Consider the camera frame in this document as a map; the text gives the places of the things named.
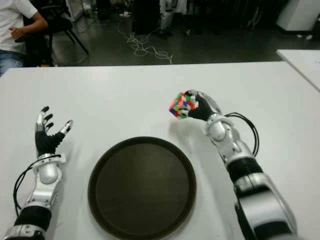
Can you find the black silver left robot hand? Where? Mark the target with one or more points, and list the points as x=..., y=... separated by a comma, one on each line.
x=43, y=143

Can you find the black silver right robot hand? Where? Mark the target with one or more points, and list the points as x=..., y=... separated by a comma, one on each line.
x=205, y=107

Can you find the multicoloured Rubik's cube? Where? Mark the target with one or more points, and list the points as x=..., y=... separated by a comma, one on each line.
x=178, y=106

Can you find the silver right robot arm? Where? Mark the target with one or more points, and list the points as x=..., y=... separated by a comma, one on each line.
x=245, y=167

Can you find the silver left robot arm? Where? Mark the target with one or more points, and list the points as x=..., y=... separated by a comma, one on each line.
x=47, y=171

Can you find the dark brown round plate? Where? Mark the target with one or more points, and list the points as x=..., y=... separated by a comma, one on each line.
x=141, y=190

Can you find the small silver floor object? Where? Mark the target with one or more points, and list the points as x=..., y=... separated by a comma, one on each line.
x=188, y=32

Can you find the white humanoid robot legs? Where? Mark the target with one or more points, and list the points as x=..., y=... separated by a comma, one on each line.
x=166, y=20

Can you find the white side table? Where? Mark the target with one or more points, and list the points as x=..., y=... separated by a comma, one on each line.
x=302, y=65

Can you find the black cabinet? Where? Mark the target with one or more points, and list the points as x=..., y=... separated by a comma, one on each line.
x=146, y=15

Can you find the black chair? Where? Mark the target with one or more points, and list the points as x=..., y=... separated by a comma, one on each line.
x=60, y=23

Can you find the white power strip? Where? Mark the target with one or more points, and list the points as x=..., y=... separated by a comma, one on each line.
x=124, y=15

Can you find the seated person in white shirt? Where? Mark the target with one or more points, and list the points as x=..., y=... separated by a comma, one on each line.
x=10, y=25

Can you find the small white floor object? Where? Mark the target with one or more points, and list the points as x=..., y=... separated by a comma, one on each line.
x=309, y=37

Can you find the white cabinet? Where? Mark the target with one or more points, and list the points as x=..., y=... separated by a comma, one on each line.
x=300, y=15

